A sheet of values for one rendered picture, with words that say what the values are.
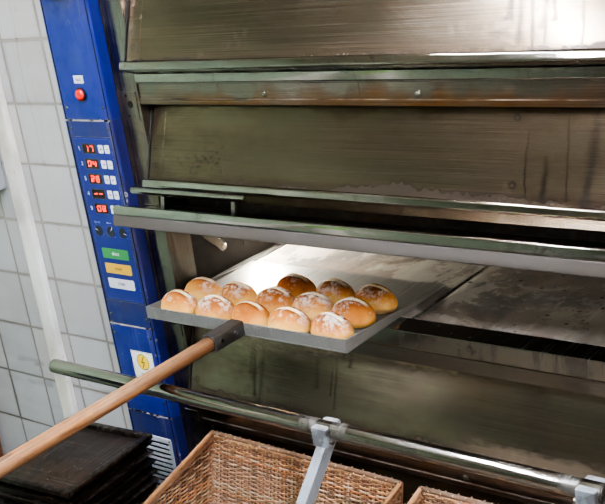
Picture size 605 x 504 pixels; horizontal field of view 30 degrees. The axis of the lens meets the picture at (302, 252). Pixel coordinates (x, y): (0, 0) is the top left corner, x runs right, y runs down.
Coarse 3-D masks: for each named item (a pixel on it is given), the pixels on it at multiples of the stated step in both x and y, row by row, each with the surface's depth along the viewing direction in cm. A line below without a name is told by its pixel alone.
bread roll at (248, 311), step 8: (240, 304) 233; (248, 304) 231; (256, 304) 232; (232, 312) 234; (240, 312) 232; (248, 312) 231; (256, 312) 230; (264, 312) 231; (248, 320) 230; (256, 320) 230; (264, 320) 230
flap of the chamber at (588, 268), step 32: (128, 224) 239; (160, 224) 233; (192, 224) 227; (352, 224) 220; (384, 224) 219; (416, 256) 194; (448, 256) 190; (480, 256) 186; (512, 256) 182; (544, 256) 179
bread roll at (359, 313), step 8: (336, 304) 227; (344, 304) 225; (352, 304) 224; (360, 304) 224; (368, 304) 224; (336, 312) 226; (344, 312) 224; (352, 312) 223; (360, 312) 223; (368, 312) 223; (352, 320) 223; (360, 320) 223; (368, 320) 223
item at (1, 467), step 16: (192, 352) 219; (208, 352) 223; (160, 368) 214; (176, 368) 216; (128, 384) 208; (144, 384) 210; (112, 400) 204; (128, 400) 207; (80, 416) 199; (96, 416) 201; (48, 432) 194; (64, 432) 196; (16, 448) 190; (32, 448) 191; (48, 448) 194; (0, 464) 186; (16, 464) 188
